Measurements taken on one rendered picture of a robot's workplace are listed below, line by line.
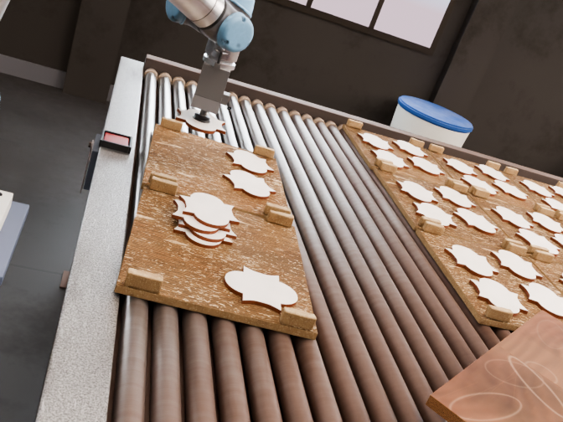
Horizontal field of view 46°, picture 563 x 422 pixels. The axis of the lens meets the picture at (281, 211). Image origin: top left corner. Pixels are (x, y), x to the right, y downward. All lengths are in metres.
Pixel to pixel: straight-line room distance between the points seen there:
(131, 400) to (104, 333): 0.14
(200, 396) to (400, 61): 4.39
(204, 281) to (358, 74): 4.03
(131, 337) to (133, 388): 0.11
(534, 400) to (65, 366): 0.67
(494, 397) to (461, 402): 0.07
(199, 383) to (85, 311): 0.22
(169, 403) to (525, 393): 0.52
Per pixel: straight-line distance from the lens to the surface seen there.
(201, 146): 1.78
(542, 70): 5.69
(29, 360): 2.37
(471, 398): 0.99
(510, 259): 1.87
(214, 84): 1.51
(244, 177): 1.64
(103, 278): 1.14
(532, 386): 1.11
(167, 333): 1.05
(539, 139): 5.91
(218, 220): 1.32
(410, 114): 4.70
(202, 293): 1.14
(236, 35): 1.31
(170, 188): 1.43
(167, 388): 0.95
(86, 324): 1.03
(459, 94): 5.32
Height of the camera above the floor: 1.53
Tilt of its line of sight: 23 degrees down
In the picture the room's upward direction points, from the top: 21 degrees clockwise
